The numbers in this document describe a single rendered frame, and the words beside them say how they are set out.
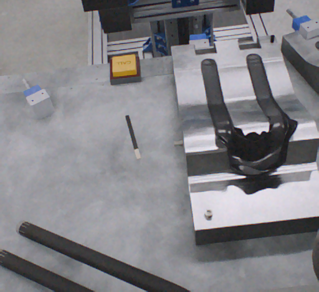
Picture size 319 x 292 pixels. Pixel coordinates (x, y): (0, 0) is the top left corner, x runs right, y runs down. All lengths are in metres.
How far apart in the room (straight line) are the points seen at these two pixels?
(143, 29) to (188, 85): 1.31
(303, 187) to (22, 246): 0.58
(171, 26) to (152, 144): 0.78
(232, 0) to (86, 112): 0.68
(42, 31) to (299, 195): 2.18
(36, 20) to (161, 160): 2.03
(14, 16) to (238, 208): 2.37
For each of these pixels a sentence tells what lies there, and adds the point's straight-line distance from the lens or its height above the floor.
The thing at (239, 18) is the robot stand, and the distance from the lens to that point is 2.46.
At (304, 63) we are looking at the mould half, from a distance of 1.27.
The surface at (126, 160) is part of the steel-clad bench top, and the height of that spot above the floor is 0.80.
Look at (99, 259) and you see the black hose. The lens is 0.91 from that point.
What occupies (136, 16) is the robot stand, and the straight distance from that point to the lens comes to 1.67.
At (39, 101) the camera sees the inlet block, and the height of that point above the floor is 0.85.
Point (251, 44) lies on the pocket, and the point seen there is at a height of 0.87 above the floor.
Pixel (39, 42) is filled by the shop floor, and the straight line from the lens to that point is 2.85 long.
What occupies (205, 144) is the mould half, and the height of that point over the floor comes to 0.93.
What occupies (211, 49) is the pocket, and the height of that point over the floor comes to 0.87.
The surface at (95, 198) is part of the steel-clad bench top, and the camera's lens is 1.08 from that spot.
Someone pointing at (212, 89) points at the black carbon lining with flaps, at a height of 0.88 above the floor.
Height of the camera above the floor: 1.68
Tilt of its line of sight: 49 degrees down
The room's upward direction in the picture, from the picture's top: 8 degrees counter-clockwise
